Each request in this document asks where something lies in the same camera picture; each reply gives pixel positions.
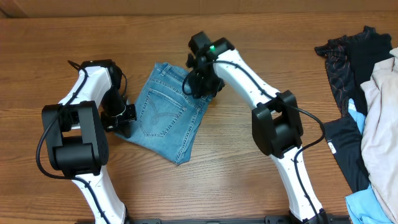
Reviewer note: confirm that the light blue shirt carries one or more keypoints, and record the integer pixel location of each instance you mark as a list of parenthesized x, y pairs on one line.
[(363, 206)]

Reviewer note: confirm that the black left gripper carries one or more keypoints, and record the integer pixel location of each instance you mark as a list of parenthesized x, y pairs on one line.
[(122, 126)]

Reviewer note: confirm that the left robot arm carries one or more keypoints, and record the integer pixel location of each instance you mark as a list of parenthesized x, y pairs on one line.
[(74, 146)]

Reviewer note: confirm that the pale pink garment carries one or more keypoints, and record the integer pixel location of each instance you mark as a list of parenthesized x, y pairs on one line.
[(379, 142)]

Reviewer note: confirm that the dark navy garment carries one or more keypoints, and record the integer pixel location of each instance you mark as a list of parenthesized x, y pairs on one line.
[(344, 140)]

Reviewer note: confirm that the light blue denim jeans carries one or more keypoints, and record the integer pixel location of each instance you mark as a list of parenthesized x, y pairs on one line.
[(167, 119)]

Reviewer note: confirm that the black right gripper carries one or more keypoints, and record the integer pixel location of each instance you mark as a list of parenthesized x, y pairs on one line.
[(200, 92)]

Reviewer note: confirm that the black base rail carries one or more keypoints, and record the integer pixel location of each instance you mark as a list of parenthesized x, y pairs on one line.
[(270, 219)]

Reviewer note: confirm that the black patterned garment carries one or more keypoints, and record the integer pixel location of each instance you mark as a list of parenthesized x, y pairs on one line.
[(349, 62)]

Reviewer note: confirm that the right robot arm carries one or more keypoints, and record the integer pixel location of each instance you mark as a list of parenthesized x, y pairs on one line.
[(276, 124)]

